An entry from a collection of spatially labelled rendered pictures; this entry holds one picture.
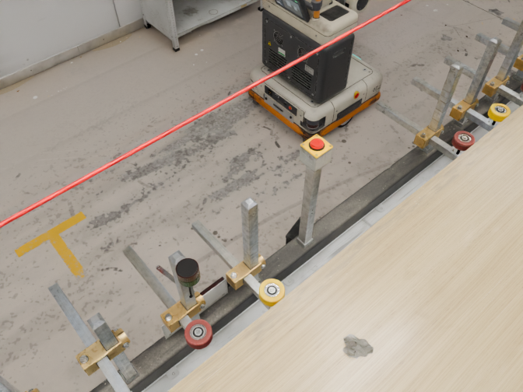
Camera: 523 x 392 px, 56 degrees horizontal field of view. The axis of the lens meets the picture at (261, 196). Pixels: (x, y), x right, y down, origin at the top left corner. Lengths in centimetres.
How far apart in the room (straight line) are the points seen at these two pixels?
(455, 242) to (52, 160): 245
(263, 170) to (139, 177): 75
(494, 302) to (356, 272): 42
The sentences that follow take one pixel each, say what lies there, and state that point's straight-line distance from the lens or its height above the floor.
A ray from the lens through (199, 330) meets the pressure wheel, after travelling 147.
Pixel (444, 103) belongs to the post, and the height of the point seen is 98.
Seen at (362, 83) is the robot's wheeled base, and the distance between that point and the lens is 322.
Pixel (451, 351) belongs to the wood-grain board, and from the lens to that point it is 154.
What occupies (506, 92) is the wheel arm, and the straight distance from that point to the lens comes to 251.
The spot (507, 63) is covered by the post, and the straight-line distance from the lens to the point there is 249.
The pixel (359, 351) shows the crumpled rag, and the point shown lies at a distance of 146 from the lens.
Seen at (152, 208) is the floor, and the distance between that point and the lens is 288.
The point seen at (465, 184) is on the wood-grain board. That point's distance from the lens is 191.
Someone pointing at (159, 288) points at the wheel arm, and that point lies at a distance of 160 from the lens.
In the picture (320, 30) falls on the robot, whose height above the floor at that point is 78.
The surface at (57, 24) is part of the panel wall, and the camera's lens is 394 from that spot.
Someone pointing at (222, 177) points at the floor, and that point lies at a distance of 297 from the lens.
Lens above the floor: 226
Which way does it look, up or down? 52 degrees down
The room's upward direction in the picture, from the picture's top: straight up
